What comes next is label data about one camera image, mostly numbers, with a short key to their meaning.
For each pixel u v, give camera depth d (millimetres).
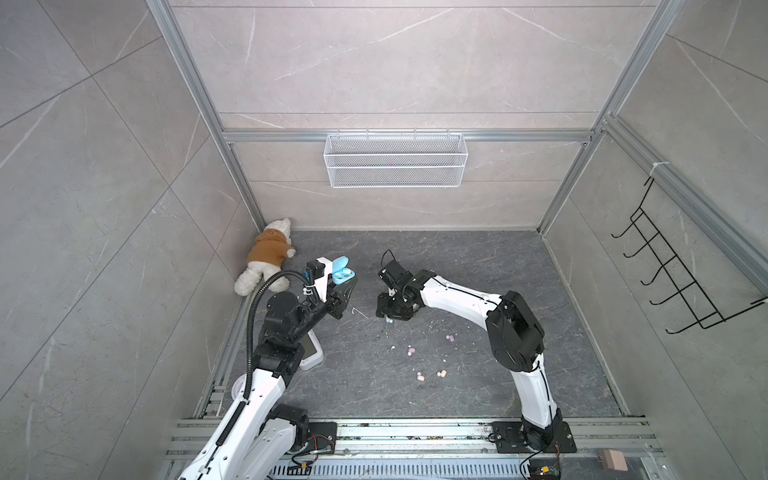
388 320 927
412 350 877
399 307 792
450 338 903
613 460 686
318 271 602
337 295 634
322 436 730
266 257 1037
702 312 589
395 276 739
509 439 716
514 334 520
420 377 825
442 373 835
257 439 570
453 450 728
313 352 835
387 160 1007
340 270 689
